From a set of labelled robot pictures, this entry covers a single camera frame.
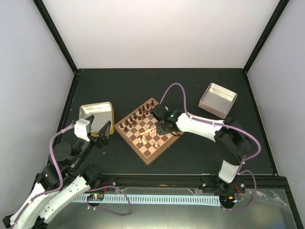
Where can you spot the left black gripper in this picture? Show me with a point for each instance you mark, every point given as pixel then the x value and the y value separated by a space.
pixel 104 136

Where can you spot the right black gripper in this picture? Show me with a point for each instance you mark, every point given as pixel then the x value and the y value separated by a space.
pixel 160 131

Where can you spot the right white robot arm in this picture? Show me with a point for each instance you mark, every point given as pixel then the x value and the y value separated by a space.
pixel 232 144

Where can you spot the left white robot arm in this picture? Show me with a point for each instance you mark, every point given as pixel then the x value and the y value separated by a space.
pixel 62 179

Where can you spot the wooden chess board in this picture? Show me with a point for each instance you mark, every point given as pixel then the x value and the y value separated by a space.
pixel 137 121

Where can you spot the left circuit board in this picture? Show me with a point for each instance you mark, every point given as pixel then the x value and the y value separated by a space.
pixel 95 197

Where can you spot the circuit board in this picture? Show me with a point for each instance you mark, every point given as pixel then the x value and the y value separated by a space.
pixel 95 197
pixel 230 199

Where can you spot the right circuit board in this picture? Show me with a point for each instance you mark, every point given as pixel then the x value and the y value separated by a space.
pixel 230 199

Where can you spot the silver metal tray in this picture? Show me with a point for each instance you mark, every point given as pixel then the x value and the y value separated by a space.
pixel 103 112

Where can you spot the pink patterned metal tin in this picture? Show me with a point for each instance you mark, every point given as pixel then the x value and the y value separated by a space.
pixel 217 100

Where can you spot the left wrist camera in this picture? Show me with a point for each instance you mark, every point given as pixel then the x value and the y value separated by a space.
pixel 82 128

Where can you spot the light blue slotted cable duct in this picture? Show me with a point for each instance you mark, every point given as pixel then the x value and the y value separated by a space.
pixel 153 199

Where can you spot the black mounting rail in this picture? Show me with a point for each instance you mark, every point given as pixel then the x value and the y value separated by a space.
pixel 212 182

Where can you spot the black frame post left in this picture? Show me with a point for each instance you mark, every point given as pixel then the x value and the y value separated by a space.
pixel 55 33

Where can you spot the black frame post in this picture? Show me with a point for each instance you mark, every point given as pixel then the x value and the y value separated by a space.
pixel 281 6
pixel 55 33

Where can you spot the black frame post right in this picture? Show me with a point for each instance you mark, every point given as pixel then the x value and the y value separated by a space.
pixel 281 6

